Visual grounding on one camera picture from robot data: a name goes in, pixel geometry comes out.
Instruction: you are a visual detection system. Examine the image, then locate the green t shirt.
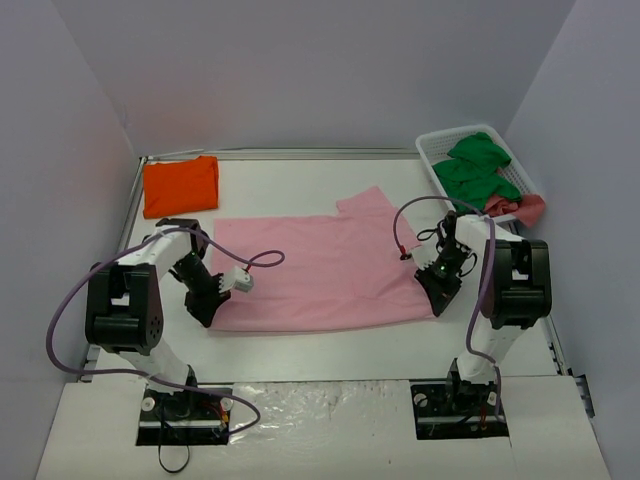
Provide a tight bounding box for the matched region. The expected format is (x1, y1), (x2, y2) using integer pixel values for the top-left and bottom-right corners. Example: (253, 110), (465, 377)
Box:
(433, 132), (521, 211)

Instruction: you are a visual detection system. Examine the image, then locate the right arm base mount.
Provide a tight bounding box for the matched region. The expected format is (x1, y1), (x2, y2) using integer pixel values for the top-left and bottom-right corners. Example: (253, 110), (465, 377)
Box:
(410, 380), (509, 441)

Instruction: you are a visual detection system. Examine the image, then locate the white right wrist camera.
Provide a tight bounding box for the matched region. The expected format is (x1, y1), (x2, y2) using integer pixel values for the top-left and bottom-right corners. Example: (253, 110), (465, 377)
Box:
(400, 244), (436, 270)

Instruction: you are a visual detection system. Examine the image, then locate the dark pink t shirt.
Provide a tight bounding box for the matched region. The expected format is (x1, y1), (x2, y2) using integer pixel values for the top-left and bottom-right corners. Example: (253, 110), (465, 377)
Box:
(484, 194), (546, 227)

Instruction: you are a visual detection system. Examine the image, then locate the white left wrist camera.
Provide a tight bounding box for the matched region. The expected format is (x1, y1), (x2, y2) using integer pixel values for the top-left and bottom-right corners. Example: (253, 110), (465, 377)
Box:
(219, 266), (254, 293)

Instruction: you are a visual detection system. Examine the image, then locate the white plastic basket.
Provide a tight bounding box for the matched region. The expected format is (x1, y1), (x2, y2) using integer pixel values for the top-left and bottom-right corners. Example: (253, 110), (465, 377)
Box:
(416, 125), (546, 227)

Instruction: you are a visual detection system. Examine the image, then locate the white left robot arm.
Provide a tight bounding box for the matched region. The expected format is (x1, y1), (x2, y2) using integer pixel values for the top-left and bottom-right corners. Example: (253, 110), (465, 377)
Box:
(85, 218), (231, 418)

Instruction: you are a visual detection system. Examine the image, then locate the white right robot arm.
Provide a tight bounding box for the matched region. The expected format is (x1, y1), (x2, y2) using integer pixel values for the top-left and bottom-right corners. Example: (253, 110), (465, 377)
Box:
(412, 211), (552, 413)

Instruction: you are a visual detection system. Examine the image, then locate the folded orange t shirt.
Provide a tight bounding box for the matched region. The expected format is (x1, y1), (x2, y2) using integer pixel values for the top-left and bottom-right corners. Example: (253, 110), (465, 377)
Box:
(143, 156), (219, 219)

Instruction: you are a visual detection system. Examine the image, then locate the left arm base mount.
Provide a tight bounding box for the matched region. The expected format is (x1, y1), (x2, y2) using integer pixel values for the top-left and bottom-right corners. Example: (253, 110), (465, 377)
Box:
(136, 388), (234, 446)

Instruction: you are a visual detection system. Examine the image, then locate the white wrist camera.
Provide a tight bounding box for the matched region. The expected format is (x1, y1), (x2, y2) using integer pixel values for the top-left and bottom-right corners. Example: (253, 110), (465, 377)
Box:
(219, 266), (254, 293)
(400, 244), (436, 270)

